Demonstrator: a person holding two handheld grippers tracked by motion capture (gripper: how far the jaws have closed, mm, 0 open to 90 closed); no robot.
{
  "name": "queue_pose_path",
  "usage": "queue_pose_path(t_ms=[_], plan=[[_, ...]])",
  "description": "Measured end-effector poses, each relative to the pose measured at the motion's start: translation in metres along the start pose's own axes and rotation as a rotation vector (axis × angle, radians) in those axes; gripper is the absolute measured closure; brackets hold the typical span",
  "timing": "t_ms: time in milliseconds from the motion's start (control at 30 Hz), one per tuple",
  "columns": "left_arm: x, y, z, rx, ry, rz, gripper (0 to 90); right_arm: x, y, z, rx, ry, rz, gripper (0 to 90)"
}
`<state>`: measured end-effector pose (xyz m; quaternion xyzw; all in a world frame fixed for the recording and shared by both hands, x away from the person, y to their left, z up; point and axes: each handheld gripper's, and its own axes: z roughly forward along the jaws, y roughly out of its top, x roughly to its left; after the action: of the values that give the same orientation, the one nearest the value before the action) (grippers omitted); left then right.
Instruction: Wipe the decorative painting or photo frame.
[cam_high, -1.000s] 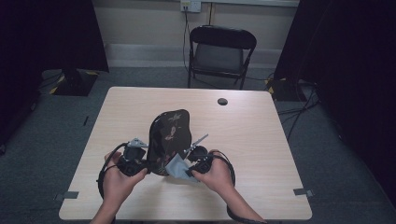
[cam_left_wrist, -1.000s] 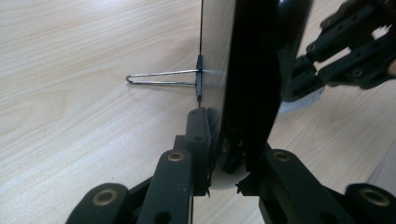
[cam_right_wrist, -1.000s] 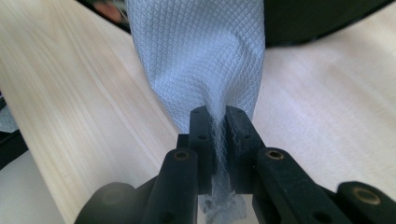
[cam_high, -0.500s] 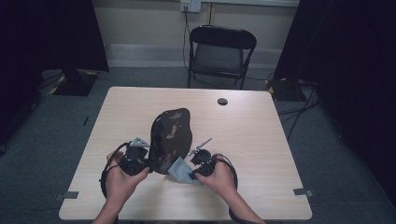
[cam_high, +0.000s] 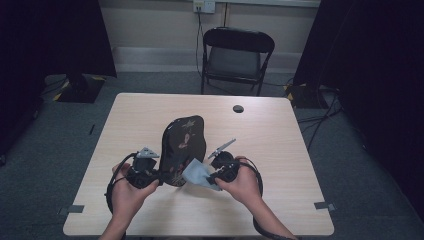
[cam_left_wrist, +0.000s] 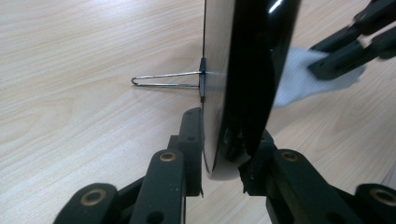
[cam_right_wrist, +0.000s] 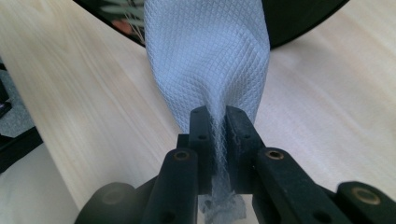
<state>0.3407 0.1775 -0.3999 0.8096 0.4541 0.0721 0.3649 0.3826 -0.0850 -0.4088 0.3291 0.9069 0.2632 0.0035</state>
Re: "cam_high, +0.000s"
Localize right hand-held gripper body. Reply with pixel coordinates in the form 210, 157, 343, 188
207, 138, 242, 184

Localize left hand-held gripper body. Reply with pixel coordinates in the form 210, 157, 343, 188
125, 146, 162, 190

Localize light blue cloth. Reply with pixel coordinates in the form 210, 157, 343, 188
181, 158, 223, 192

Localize person's right hand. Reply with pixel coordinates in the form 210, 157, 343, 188
214, 156, 265, 207

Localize person's left hand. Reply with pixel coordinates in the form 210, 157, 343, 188
111, 162, 160, 222

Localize grey tape strip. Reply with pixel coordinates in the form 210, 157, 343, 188
313, 201, 337, 212
57, 204, 86, 216

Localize black stand base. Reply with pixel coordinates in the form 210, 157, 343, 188
52, 73, 107, 104
283, 83, 331, 110

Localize black folding chair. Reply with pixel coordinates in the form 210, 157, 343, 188
200, 26, 276, 98

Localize black curtain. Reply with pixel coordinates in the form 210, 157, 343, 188
0, 0, 118, 158
292, 0, 424, 222

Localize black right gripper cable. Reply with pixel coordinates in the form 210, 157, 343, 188
244, 156, 302, 240

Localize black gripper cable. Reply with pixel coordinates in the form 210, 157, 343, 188
244, 156, 302, 240
104, 152, 139, 215

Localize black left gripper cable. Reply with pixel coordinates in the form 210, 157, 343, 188
104, 152, 139, 215

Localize black floor cables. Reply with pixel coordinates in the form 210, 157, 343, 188
296, 87, 345, 152

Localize black wall socket cable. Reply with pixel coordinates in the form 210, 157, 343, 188
195, 6, 205, 80

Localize white wall socket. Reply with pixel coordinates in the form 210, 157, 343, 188
192, 0, 216, 15

